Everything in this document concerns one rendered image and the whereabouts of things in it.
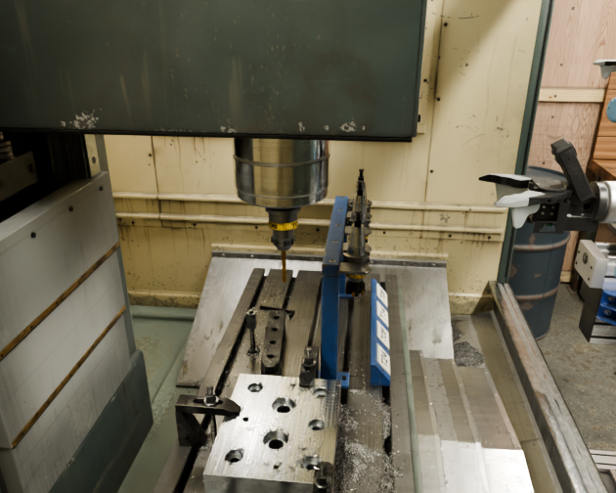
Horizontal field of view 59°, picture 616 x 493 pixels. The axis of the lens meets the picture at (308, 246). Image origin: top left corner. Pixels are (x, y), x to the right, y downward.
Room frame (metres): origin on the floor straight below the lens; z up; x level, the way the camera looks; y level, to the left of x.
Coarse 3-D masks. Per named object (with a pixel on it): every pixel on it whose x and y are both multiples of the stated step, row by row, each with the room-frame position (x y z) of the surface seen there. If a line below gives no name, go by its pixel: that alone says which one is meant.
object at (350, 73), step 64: (0, 0) 0.79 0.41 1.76; (64, 0) 0.78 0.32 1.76; (128, 0) 0.77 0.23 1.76; (192, 0) 0.77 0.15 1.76; (256, 0) 0.76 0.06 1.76; (320, 0) 0.75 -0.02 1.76; (384, 0) 0.74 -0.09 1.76; (0, 64) 0.80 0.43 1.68; (64, 64) 0.79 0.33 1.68; (128, 64) 0.78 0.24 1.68; (192, 64) 0.77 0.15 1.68; (256, 64) 0.76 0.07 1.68; (320, 64) 0.75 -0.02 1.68; (384, 64) 0.74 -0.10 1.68; (0, 128) 0.80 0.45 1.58; (64, 128) 0.79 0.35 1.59; (128, 128) 0.78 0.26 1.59; (192, 128) 0.77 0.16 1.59; (256, 128) 0.76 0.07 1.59; (320, 128) 0.75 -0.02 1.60; (384, 128) 0.74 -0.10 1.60
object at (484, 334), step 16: (464, 320) 1.78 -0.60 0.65; (480, 320) 1.76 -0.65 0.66; (496, 320) 1.73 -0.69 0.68; (464, 336) 1.67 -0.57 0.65; (480, 336) 1.65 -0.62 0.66; (496, 336) 1.63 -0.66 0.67; (480, 352) 1.56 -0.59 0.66; (496, 352) 1.54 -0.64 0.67; (496, 368) 1.46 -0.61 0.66; (512, 368) 1.44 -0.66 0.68; (496, 384) 1.39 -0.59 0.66; (512, 384) 1.37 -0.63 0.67; (512, 400) 1.30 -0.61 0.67; (512, 416) 1.24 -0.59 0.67; (528, 416) 1.22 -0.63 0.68; (528, 432) 1.16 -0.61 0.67; (528, 448) 1.11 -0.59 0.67; (544, 448) 1.10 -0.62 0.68; (528, 464) 1.06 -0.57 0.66; (544, 464) 1.05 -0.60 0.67; (544, 480) 1.00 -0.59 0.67
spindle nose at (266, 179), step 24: (240, 144) 0.83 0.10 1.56; (264, 144) 0.80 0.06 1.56; (288, 144) 0.80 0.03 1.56; (312, 144) 0.82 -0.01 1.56; (240, 168) 0.83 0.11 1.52; (264, 168) 0.80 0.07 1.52; (288, 168) 0.80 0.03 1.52; (312, 168) 0.82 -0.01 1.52; (240, 192) 0.84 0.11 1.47; (264, 192) 0.80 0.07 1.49; (288, 192) 0.80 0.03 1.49; (312, 192) 0.82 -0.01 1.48
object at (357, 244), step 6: (354, 228) 1.14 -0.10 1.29; (360, 228) 1.13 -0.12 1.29; (354, 234) 1.13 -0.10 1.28; (360, 234) 1.13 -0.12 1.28; (354, 240) 1.13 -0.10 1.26; (360, 240) 1.13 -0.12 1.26; (348, 246) 1.14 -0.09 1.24; (354, 246) 1.13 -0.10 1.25; (360, 246) 1.13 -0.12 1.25; (348, 252) 1.14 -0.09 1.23; (354, 252) 1.13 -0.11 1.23; (360, 252) 1.13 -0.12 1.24; (366, 252) 1.14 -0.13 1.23
